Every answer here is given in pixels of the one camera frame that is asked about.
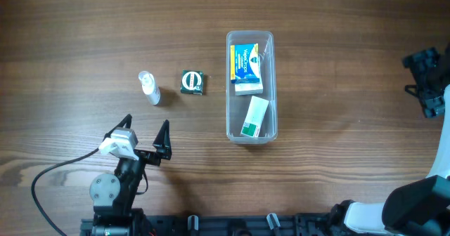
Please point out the dark green square box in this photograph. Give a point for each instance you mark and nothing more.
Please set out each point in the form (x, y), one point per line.
(192, 82)

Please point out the white spray bottle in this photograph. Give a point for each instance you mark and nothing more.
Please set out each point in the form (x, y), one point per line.
(149, 87)

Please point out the white medicine box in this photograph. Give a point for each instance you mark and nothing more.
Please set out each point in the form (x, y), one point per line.
(248, 88)

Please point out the clear plastic container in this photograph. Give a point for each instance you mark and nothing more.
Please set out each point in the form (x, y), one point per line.
(237, 106)

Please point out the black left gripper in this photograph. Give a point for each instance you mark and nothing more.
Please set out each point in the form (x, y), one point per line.
(146, 155)

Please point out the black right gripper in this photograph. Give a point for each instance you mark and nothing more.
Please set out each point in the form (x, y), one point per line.
(425, 83)

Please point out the blue VapoDrops lozenge box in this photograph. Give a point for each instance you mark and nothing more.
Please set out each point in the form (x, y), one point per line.
(244, 64)

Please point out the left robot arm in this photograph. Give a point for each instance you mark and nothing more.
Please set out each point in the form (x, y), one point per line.
(113, 194)

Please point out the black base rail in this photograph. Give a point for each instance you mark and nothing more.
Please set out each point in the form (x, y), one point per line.
(271, 224)

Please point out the white green Panadol box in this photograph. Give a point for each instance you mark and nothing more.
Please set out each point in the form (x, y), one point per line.
(254, 117)

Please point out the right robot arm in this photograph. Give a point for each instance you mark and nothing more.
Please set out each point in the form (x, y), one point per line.
(421, 207)

